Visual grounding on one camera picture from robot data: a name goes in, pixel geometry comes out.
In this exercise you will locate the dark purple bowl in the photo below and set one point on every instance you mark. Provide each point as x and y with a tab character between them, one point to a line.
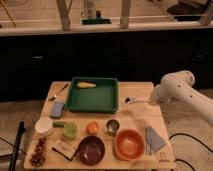
91	150

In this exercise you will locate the orange fruit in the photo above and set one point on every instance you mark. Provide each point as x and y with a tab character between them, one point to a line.
92	128

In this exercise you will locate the blue sponge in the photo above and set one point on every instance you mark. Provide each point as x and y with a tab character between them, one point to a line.
57	110

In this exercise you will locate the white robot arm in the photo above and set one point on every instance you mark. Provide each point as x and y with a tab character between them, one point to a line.
179	85

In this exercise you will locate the orange bowl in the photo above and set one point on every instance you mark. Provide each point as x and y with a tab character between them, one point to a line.
128	145

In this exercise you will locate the white bowl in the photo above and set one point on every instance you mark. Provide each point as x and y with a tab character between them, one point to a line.
44	126

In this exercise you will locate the white bottle on green base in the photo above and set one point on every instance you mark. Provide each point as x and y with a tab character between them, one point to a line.
90	15

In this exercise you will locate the black pole stand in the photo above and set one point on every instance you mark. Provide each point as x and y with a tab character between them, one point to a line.
16	146

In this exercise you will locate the green cup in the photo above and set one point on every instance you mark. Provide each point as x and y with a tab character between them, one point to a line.
69	130

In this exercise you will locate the brown dried food cluster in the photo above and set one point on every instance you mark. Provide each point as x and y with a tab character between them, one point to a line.
38	157

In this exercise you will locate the blue folded cloth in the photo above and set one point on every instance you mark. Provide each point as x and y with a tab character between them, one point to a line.
154	141

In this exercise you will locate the metal spoon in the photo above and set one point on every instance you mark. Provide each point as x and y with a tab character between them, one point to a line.
54	97

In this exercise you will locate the green plastic tray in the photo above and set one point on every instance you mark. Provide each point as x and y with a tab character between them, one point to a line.
101	99

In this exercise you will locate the small metal cup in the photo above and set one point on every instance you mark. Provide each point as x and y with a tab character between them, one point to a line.
112	126

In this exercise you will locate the yellow corn cob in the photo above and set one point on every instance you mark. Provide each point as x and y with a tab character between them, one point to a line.
86	85

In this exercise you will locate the green cucumber piece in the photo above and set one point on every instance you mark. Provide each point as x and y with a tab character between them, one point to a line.
59	124

